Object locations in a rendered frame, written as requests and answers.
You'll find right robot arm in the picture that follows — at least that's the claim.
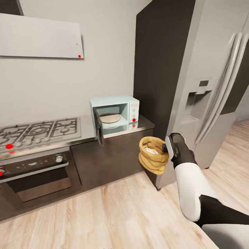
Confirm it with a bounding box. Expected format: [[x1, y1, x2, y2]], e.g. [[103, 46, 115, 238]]
[[162, 133, 249, 249]]

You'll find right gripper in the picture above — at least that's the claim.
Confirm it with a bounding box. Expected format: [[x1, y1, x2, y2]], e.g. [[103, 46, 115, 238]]
[[162, 144, 168, 153]]

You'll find popcorn bag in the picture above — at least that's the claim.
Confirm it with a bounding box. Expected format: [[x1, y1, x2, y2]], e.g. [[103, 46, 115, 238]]
[[139, 136, 169, 175]]

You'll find microwave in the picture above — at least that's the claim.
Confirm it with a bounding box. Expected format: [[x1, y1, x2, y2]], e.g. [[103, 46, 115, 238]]
[[89, 95, 140, 150]]

